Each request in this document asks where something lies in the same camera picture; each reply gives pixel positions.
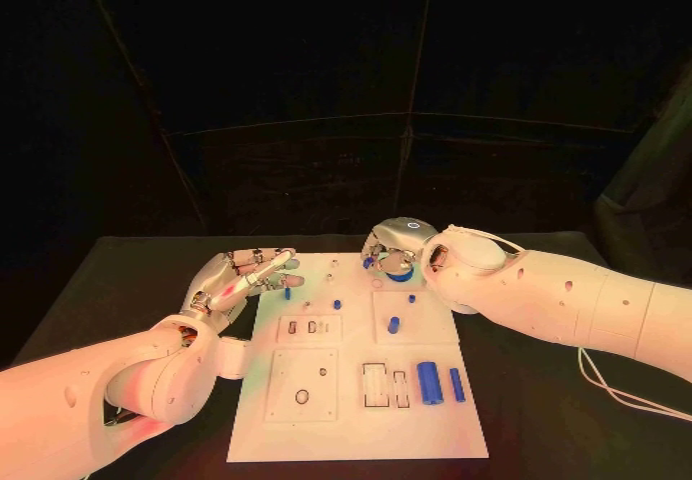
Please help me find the thick long blue cylinder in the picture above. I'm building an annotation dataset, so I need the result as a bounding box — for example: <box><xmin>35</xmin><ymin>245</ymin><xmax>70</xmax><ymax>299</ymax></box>
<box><xmin>416</xmin><ymin>361</ymin><xmax>446</xmax><ymax>407</ymax></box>

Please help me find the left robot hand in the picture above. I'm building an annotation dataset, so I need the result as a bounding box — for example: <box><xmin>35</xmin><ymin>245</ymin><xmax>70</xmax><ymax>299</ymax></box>
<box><xmin>178</xmin><ymin>247</ymin><xmax>308</xmax><ymax>334</ymax></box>

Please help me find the thin long blue cylinder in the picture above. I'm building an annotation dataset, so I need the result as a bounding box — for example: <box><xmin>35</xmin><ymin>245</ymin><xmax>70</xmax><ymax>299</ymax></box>
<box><xmin>449</xmin><ymin>367</ymin><xmax>468</xmax><ymax>404</ymax></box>

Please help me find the white cable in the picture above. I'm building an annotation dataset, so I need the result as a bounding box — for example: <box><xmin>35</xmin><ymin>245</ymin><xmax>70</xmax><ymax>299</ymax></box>
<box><xmin>577</xmin><ymin>346</ymin><xmax>692</xmax><ymax>423</ymax></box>

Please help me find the white task board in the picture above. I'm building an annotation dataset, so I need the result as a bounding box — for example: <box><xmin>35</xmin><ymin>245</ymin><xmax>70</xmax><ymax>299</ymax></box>
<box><xmin>225</xmin><ymin>251</ymin><xmax>492</xmax><ymax>464</ymax></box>

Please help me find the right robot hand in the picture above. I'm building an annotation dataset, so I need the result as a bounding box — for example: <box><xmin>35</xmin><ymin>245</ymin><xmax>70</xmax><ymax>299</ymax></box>
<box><xmin>361</xmin><ymin>216</ymin><xmax>440</xmax><ymax>277</ymax></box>

